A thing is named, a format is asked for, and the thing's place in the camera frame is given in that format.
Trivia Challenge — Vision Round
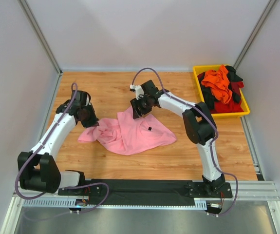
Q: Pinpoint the right corner aluminium post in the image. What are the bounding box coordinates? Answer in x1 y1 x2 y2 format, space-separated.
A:
233 0 279 70

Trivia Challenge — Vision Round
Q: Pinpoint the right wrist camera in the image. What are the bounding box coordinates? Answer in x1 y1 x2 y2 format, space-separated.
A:
130 84 145 100

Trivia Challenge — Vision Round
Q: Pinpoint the red t shirt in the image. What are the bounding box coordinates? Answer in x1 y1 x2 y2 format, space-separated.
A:
211 81 244 114

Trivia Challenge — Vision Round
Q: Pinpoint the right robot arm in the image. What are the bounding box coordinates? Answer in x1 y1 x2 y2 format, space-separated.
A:
130 80 225 197

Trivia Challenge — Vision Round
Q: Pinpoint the grey slotted cable duct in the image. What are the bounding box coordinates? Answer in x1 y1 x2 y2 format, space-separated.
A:
21 196 223 210

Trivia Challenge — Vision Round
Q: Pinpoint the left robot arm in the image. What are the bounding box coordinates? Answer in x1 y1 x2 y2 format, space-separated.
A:
16 90 98 194

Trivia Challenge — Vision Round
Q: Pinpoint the yellow plastic bin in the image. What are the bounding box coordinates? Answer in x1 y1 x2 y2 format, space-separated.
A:
193 65 250 118

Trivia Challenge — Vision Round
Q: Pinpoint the pink t shirt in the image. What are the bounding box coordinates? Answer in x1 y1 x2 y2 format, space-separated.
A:
77 107 177 156

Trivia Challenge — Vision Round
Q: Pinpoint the left corner aluminium post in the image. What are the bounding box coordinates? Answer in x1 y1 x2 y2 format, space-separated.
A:
17 0 63 75

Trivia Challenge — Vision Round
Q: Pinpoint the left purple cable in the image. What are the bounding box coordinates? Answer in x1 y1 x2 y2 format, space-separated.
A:
15 82 78 200

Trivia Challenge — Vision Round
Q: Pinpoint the purple cable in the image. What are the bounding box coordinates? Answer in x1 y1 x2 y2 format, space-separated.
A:
131 67 239 217
15 82 78 200

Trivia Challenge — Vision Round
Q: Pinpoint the corner aluminium post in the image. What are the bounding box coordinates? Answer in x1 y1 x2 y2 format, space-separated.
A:
17 0 63 75
233 0 279 70

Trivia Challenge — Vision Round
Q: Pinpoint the aluminium frame rail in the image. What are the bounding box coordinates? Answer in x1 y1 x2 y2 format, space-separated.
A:
19 181 280 201

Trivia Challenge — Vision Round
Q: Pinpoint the orange t shirt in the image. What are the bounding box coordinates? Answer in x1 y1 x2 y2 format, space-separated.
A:
201 65 232 104

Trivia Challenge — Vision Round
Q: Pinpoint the black t shirt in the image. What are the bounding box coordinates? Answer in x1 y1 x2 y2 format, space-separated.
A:
198 65 244 114

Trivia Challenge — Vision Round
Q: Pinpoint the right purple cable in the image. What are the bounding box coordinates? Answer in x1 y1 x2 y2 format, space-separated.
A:
131 67 239 217

